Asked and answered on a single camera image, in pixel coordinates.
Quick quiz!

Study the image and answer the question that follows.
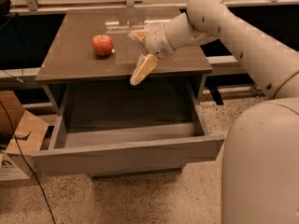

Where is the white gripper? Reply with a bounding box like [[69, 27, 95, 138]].
[[128, 23, 175, 86]]

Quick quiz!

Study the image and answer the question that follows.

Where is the red apple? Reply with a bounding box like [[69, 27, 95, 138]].
[[92, 35, 114, 56]]

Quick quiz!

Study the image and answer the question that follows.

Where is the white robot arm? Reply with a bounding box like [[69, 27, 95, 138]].
[[129, 0, 299, 224]]

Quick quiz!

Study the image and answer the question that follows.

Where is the open grey top drawer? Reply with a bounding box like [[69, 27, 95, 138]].
[[30, 79, 225, 178]]

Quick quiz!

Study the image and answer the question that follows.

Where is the grey cabinet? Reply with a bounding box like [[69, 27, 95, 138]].
[[35, 6, 214, 181]]

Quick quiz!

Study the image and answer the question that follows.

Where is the black object top left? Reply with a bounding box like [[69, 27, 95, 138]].
[[0, 0, 11, 17]]

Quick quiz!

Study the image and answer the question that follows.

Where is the brown cardboard box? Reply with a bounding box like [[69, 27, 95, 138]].
[[0, 91, 49, 181]]

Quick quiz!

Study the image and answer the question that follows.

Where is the black cable on left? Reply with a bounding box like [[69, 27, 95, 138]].
[[0, 100, 57, 224]]

